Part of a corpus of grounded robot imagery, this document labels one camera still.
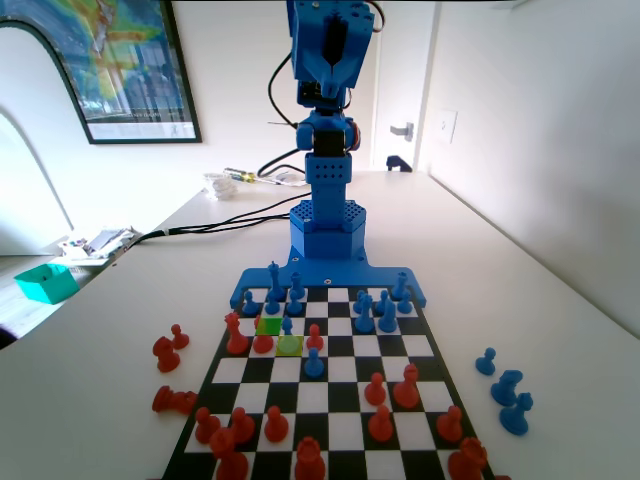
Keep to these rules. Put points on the captured red pieces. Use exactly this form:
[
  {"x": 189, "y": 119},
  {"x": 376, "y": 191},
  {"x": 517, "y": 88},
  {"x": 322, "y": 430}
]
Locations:
[{"x": 170, "y": 400}]

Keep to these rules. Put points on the framed map poster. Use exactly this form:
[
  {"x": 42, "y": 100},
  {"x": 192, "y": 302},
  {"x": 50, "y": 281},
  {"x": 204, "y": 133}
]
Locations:
[{"x": 135, "y": 65}]

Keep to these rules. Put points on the black and white chessboard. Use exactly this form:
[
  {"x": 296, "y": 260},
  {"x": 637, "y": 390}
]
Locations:
[{"x": 340, "y": 390}]

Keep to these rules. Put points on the white arched furniture panel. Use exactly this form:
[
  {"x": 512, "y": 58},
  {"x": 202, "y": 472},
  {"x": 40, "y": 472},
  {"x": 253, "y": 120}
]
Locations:
[{"x": 30, "y": 100}]

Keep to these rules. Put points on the red chess rook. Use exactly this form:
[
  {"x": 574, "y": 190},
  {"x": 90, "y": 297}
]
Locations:
[
  {"x": 310, "y": 459},
  {"x": 467, "y": 459}
]

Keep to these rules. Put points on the teal plastic box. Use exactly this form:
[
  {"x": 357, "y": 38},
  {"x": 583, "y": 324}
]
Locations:
[{"x": 46, "y": 285}]

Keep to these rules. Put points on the white light switch plate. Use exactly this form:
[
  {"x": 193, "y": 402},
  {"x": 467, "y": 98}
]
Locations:
[{"x": 446, "y": 126}]

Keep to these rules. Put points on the small blue printed part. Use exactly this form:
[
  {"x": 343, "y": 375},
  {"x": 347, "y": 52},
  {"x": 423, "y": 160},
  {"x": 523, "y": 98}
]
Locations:
[{"x": 398, "y": 164}]

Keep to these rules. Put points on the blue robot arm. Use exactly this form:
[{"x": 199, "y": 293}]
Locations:
[{"x": 327, "y": 175}]

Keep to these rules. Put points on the pile of papers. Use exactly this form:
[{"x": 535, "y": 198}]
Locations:
[{"x": 100, "y": 242}]

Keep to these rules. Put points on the tall red chess piece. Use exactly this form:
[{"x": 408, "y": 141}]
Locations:
[{"x": 229, "y": 457}]

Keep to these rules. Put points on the white crumpled object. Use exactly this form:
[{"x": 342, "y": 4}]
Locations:
[{"x": 220, "y": 186}]

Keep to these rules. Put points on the red chess knight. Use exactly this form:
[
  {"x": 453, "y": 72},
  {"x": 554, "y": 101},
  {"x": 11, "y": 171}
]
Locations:
[{"x": 165, "y": 356}]

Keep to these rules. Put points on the white door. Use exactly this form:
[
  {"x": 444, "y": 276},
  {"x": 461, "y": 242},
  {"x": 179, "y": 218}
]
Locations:
[{"x": 400, "y": 75}]

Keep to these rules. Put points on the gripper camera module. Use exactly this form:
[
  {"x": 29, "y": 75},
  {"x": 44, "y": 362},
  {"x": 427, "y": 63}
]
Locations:
[{"x": 312, "y": 95}]

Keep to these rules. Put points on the captured blue pieces right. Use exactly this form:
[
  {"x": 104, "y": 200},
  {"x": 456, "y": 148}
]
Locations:
[{"x": 516, "y": 417}]

